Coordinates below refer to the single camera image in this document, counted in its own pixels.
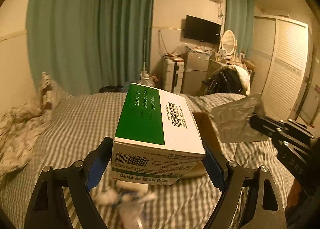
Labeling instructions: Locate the checkered pillow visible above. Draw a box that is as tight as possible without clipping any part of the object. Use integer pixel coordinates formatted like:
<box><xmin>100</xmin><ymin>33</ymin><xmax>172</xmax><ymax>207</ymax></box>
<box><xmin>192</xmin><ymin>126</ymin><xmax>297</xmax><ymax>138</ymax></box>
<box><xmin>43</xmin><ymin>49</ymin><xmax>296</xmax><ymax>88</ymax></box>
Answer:
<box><xmin>40</xmin><ymin>72</ymin><xmax>71</xmax><ymax>111</ymax></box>

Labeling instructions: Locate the clear plastic jar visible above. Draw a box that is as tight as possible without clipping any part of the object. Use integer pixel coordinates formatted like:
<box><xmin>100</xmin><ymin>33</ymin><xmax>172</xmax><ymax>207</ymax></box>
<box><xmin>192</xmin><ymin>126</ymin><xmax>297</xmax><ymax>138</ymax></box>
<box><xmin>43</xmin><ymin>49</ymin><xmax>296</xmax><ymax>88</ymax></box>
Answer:
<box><xmin>117</xmin><ymin>201</ymin><xmax>144</xmax><ymax>229</ymax></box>

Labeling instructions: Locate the green white medicine box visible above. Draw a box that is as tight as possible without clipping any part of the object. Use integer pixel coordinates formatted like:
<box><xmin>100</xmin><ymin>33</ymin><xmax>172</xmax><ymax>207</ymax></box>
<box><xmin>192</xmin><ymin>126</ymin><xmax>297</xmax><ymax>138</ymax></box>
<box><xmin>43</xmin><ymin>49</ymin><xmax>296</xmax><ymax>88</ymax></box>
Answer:
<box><xmin>110</xmin><ymin>83</ymin><xmax>206</xmax><ymax>186</ymax></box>

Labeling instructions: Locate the silver mini fridge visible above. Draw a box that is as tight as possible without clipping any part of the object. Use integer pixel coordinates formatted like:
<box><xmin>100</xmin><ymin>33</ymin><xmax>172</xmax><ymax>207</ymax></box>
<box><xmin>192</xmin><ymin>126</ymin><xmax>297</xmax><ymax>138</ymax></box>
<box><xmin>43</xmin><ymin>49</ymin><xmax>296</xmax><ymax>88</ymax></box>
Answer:
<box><xmin>182</xmin><ymin>51</ymin><xmax>210</xmax><ymax>96</ymax></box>

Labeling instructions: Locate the white tissue packet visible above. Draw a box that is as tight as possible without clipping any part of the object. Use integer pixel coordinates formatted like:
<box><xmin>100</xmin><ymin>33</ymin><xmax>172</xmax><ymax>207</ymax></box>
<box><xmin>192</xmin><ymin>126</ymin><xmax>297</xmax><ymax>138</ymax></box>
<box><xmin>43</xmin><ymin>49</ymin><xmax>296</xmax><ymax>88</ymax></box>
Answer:
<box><xmin>119</xmin><ymin>191</ymin><xmax>157</xmax><ymax>203</ymax></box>

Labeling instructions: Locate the roll of masking tape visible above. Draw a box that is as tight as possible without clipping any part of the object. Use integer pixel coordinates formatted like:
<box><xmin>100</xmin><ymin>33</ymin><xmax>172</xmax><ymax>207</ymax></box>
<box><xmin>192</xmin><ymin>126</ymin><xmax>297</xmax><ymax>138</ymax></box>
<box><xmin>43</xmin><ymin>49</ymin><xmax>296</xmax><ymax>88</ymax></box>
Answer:
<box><xmin>116</xmin><ymin>180</ymin><xmax>149</xmax><ymax>194</ymax></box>

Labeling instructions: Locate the black wall television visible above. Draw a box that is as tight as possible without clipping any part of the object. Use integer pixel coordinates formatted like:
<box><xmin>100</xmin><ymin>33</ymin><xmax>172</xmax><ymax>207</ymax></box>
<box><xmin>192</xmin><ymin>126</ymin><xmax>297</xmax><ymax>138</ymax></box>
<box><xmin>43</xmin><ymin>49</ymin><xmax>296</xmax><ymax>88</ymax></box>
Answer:
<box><xmin>183</xmin><ymin>15</ymin><xmax>221</xmax><ymax>44</ymax></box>

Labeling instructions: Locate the black bag pile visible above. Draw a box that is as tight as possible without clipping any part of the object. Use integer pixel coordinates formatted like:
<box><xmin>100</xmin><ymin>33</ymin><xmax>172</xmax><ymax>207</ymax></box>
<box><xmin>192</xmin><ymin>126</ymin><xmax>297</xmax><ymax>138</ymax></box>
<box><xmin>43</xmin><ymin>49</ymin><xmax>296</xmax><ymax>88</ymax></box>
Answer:
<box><xmin>201</xmin><ymin>66</ymin><xmax>246</xmax><ymax>96</ymax></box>

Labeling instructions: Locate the brown cardboard box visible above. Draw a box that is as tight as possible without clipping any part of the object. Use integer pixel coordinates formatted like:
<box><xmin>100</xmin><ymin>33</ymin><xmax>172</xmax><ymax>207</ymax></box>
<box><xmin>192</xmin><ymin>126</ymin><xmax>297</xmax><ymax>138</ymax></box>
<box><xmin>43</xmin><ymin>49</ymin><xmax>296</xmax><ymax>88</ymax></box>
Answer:
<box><xmin>181</xmin><ymin>112</ymin><xmax>221</xmax><ymax>179</ymax></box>

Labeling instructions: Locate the silver blister pill pack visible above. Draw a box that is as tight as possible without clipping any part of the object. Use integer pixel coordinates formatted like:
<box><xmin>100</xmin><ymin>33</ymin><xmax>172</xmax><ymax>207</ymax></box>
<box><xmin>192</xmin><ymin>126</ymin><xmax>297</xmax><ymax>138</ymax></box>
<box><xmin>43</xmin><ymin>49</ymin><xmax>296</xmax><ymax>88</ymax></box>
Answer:
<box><xmin>210</xmin><ymin>94</ymin><xmax>268</xmax><ymax>143</ymax></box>

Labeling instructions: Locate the large clear water bottle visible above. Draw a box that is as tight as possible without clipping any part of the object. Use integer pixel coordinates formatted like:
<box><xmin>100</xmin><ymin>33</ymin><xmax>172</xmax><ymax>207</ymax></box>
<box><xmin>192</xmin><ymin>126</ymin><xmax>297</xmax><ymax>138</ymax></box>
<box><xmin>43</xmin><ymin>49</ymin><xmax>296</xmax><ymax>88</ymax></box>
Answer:
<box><xmin>139</xmin><ymin>63</ymin><xmax>155</xmax><ymax>87</ymax></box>

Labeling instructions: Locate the oval white vanity mirror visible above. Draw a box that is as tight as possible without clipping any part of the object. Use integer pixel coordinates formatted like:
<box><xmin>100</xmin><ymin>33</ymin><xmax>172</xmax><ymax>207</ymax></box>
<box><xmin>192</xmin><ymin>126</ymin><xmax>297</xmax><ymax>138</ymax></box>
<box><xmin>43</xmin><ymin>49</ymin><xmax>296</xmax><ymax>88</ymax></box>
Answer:
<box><xmin>220</xmin><ymin>29</ymin><xmax>237</xmax><ymax>56</ymax></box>

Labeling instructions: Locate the floral patterned duvet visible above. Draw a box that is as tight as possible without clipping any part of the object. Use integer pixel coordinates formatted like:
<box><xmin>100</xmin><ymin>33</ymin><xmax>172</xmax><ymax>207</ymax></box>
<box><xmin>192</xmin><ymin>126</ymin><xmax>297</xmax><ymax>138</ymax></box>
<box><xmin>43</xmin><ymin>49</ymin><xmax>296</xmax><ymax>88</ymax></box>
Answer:
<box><xmin>1</xmin><ymin>102</ymin><xmax>52</xmax><ymax>181</ymax></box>

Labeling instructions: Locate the white louvered wardrobe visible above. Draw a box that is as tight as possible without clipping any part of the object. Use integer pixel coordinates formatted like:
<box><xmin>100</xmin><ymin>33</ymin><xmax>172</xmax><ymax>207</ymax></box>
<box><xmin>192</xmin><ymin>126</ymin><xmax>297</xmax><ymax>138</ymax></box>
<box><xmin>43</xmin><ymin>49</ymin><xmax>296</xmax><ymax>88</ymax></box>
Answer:
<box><xmin>249</xmin><ymin>15</ymin><xmax>309</xmax><ymax>120</ymax></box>

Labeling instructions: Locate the small green curtain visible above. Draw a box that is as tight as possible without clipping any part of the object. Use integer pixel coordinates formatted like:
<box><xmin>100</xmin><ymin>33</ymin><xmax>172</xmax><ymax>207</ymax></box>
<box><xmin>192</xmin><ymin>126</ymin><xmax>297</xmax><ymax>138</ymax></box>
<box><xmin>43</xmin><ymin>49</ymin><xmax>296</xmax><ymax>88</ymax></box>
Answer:
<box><xmin>225</xmin><ymin>0</ymin><xmax>255</xmax><ymax>58</ymax></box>

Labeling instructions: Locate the white suitcase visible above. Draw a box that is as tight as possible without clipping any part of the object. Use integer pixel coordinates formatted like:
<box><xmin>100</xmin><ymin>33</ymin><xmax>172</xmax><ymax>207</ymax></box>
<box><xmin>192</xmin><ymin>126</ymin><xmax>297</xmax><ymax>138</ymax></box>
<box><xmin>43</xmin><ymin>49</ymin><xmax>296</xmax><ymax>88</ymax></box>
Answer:
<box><xmin>162</xmin><ymin>56</ymin><xmax>184</xmax><ymax>93</ymax></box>

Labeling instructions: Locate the white pillow on chair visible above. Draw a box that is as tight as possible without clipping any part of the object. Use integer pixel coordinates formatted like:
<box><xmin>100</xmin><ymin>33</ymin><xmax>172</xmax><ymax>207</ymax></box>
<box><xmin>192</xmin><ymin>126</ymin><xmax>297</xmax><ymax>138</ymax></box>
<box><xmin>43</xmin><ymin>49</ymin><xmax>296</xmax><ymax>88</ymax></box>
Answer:
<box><xmin>231</xmin><ymin>65</ymin><xmax>251</xmax><ymax>96</ymax></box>

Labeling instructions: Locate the large green curtain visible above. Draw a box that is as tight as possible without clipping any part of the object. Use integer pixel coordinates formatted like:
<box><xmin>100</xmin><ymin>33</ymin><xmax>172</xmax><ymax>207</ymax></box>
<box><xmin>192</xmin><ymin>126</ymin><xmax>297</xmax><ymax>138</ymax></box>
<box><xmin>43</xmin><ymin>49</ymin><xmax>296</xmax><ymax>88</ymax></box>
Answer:
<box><xmin>26</xmin><ymin>0</ymin><xmax>153</xmax><ymax>95</ymax></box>

